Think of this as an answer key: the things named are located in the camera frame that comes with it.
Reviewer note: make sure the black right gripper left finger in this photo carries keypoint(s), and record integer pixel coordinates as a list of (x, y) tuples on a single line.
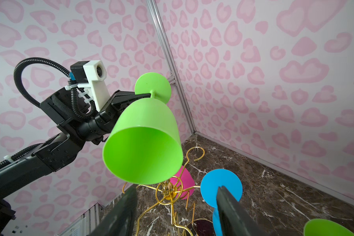
[(120, 220)]

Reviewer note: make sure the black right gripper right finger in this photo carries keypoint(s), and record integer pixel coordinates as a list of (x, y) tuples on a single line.
[(232, 219)]

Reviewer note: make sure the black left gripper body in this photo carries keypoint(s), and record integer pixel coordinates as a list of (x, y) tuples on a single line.
[(115, 106)]

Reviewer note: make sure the green wine glass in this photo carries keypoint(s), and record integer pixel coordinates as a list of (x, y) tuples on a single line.
[(144, 146), (323, 227)]

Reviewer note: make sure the magenta plastic wine glass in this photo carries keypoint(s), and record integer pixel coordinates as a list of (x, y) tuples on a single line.
[(187, 181)]

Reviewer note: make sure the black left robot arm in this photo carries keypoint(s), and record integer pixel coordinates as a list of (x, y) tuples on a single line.
[(39, 160)]

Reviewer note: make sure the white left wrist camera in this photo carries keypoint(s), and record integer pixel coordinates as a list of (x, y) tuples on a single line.
[(90, 75)]

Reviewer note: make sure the gold wire glass rack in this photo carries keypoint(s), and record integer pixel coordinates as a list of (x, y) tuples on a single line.
[(167, 194)]

